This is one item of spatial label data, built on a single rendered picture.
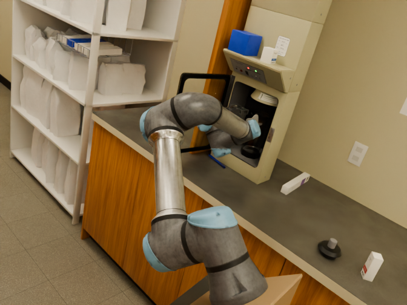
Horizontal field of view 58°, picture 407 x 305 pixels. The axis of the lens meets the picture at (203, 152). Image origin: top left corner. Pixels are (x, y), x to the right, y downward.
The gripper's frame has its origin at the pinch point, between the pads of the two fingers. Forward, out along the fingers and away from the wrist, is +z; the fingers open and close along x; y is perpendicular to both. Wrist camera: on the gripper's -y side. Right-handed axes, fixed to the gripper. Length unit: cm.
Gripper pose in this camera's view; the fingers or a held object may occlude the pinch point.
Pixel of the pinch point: (249, 119)
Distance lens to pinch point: 181.4
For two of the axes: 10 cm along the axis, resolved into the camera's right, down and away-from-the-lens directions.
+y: 2.3, -8.9, -4.0
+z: 6.7, -1.6, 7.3
